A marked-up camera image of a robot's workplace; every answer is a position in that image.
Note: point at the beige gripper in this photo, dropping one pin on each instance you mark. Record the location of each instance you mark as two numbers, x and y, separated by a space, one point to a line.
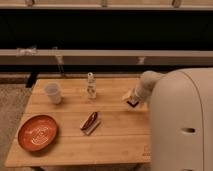
132 99

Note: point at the wooden table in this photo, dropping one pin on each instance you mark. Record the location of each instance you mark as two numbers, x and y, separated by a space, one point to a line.
123 136

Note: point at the grey shelf rail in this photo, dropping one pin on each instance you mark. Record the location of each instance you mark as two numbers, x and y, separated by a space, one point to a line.
105 57
203 5

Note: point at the small clear bottle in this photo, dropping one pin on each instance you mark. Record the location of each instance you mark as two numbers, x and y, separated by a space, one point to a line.
91 86

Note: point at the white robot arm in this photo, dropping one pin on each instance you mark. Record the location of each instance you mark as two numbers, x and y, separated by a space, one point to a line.
180 104

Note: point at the upper grey shelf rail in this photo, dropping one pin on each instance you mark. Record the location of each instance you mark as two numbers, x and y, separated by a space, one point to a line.
203 5

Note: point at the lower grey shelf rail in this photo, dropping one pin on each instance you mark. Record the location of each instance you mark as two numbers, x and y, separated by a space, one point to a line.
105 57

